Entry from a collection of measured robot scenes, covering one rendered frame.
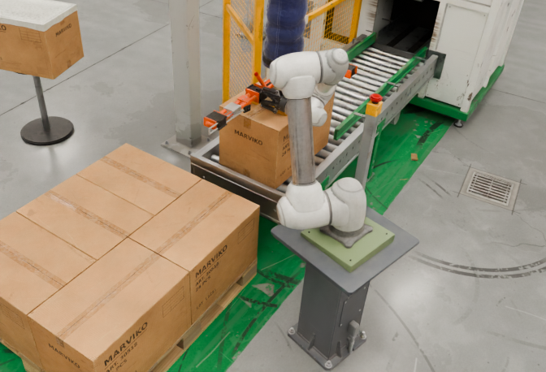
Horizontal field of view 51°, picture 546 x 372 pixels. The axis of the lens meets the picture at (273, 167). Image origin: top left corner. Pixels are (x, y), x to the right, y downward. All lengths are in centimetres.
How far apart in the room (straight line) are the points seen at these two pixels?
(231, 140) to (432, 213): 162
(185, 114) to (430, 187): 190
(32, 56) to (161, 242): 188
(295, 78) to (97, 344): 135
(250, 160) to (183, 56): 119
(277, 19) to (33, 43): 186
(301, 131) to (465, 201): 222
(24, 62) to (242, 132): 181
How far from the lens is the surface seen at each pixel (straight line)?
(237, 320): 324
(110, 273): 278
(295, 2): 294
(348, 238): 257
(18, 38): 425
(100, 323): 260
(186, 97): 423
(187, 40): 401
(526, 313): 370
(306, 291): 291
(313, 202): 241
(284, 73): 226
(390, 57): 494
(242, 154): 320
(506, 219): 429
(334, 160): 341
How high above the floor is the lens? 254
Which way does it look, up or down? 36 degrees down
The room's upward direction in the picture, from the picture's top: 4 degrees clockwise
